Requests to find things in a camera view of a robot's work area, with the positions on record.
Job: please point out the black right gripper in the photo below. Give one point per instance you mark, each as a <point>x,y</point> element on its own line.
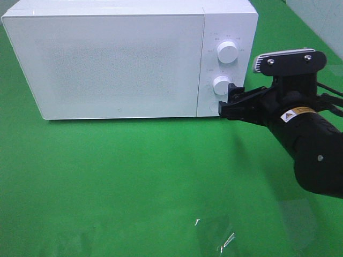
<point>261,106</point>

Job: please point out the white microwave oven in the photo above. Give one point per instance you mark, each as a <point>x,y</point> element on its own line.
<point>223,21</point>

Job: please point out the round white door button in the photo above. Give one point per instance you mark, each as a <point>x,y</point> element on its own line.
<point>214,107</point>

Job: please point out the white round knob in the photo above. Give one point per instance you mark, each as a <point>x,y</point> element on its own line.
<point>220,85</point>
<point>227,52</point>

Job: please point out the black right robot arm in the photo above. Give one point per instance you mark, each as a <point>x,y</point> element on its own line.
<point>314,144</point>

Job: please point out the white microwave door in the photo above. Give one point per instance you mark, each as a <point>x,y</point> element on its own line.
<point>92,67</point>

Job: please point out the green table cloth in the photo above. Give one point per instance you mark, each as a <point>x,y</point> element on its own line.
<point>134,187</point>

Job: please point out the clear tape piece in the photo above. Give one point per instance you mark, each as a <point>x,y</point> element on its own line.
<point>216,236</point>

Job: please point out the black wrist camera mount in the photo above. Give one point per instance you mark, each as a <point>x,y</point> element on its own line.
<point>292,70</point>

